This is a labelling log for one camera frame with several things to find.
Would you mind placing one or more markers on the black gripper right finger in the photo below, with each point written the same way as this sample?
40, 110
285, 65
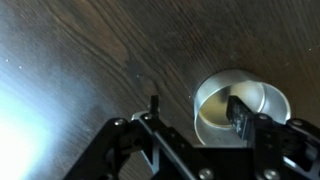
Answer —
276, 150

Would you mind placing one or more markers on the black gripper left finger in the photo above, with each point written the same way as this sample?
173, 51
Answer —
116, 150

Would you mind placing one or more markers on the half cup steel measuring cup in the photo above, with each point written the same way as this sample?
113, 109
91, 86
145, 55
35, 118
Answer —
213, 110

